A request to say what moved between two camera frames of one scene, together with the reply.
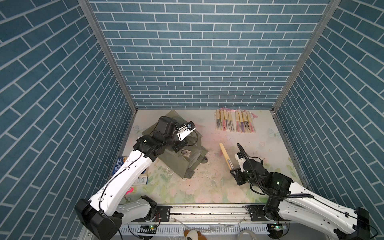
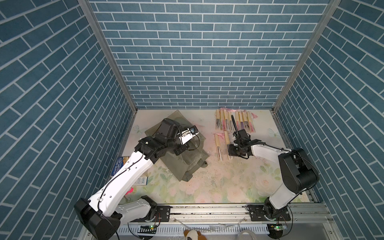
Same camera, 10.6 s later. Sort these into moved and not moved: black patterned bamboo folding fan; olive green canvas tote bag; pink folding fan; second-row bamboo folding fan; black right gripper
Moved: black right gripper; second-row bamboo folding fan
Not moved: olive green canvas tote bag; pink folding fan; black patterned bamboo folding fan
